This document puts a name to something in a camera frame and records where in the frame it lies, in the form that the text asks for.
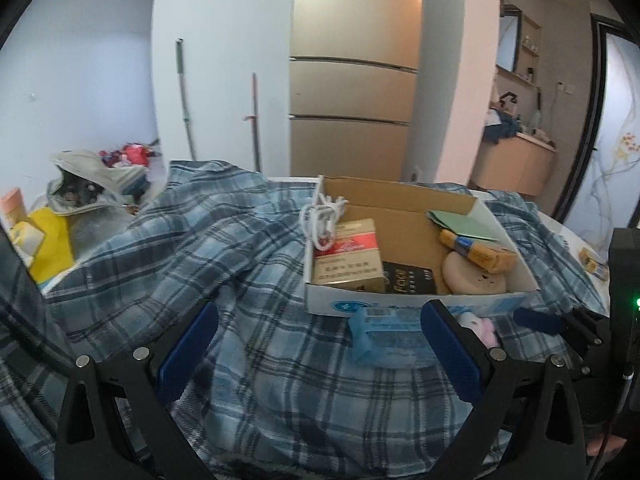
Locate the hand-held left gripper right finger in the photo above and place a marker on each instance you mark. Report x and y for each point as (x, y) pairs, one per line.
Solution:
(452, 355)

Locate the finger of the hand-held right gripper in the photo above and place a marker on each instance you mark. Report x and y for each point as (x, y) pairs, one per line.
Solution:
(537, 320)

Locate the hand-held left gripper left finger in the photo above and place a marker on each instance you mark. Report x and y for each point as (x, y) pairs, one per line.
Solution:
(185, 355)

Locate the blue tissue packet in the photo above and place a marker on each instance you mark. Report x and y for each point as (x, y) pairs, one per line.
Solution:
(380, 327)

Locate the yellow blue packet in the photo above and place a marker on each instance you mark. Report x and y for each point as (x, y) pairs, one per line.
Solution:
(480, 255)
(592, 262)

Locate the green notepad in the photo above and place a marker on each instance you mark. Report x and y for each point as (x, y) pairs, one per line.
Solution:
(460, 225)

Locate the red cigarette pack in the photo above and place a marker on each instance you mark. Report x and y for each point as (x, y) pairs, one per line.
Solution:
(347, 260)

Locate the cardboard box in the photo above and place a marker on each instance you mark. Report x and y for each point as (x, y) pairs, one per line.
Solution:
(400, 200)

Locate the round beige case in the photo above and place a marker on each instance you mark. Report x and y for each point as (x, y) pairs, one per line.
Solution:
(470, 277)

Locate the small black box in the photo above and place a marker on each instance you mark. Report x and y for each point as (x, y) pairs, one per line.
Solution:
(407, 277)

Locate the blue plaid shirt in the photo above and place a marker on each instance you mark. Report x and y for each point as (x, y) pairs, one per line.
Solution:
(225, 260)

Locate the black framed glass door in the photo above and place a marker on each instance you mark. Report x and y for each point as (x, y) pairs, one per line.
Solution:
(617, 125)

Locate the beige vanity cabinet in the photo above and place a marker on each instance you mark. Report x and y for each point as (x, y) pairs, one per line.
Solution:
(515, 165)

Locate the yellow plastic bag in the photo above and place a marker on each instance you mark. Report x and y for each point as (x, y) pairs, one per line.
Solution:
(52, 245)

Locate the blue clothes heap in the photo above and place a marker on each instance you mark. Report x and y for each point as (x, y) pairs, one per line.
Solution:
(502, 127)

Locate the pale yellow carton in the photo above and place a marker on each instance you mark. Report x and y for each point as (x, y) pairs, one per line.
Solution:
(26, 240)

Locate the white plastic bag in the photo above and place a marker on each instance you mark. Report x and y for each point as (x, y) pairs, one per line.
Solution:
(90, 175)

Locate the black faucet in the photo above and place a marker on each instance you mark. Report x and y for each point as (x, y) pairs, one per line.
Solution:
(509, 99)

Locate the pile of plastic bags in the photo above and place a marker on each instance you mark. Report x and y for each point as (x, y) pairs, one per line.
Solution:
(130, 155)

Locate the pink cup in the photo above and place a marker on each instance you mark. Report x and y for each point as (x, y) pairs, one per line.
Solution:
(12, 205)

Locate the bathroom mirror cabinet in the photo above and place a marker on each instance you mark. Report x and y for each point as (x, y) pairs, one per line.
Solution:
(507, 40)

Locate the gold three-door fridge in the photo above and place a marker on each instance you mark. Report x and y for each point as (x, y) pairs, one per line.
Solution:
(355, 85)

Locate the white wall outlet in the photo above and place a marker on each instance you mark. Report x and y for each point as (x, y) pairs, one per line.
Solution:
(565, 87)

